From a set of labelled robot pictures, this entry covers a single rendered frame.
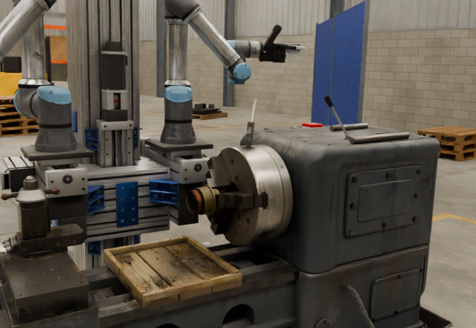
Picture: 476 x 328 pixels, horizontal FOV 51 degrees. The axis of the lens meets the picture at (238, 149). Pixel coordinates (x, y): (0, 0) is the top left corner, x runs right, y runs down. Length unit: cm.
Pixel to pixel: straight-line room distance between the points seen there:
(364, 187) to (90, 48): 120
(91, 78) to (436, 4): 1124
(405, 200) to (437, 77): 1089
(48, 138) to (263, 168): 83
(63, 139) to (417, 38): 1156
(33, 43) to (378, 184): 134
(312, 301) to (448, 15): 1136
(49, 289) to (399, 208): 113
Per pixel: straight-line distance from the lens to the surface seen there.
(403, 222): 183
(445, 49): 1257
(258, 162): 150
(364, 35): 638
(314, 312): 166
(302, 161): 153
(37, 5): 192
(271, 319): 164
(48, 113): 193
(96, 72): 214
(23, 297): 125
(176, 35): 221
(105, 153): 208
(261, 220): 149
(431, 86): 1270
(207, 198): 150
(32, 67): 205
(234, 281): 147
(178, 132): 206
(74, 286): 127
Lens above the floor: 149
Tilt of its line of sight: 10 degrees down
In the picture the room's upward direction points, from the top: 2 degrees clockwise
